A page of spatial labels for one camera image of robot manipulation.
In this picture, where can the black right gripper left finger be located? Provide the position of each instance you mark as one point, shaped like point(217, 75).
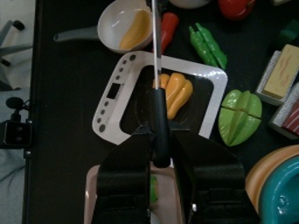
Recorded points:
point(123, 178)

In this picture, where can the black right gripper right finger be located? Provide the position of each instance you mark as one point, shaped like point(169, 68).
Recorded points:
point(213, 180)

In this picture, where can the small green toy piece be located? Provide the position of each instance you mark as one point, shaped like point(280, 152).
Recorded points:
point(154, 189)

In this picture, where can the pink toy cutting board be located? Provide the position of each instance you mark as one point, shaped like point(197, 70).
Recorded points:
point(91, 195)

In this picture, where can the tan toy plate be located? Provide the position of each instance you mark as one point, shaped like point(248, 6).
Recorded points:
point(260, 175)

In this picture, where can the teal toy bowl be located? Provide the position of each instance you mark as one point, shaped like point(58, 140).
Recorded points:
point(281, 192)

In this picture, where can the light green toy star fruit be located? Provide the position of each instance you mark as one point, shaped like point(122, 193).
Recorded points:
point(238, 116)

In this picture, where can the red striped toy meat block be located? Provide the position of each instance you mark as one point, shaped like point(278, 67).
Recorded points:
point(290, 115)

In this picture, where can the orange yellow toy pepper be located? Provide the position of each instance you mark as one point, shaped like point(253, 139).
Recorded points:
point(177, 92)

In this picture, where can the black clamp with knob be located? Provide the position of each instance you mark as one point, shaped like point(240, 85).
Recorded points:
point(17, 125)

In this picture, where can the green toy pea pods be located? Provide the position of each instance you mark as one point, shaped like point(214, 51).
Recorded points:
point(209, 45)

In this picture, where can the yellow toy banana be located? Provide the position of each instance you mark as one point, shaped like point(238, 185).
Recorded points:
point(135, 30)

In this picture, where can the white toy saucepan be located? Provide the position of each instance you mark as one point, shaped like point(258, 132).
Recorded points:
point(117, 26)

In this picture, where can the red toy chili pepper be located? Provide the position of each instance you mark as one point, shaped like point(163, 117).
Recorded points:
point(169, 27)

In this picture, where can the office chair base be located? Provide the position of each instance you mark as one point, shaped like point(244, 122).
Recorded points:
point(10, 43)

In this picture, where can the dark green toy vegetable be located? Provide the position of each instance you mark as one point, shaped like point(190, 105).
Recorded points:
point(289, 32)

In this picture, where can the red toy tomato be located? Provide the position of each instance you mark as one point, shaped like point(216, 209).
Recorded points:
point(236, 8)

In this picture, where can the white toy bowl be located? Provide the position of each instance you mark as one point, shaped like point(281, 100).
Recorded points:
point(189, 3)

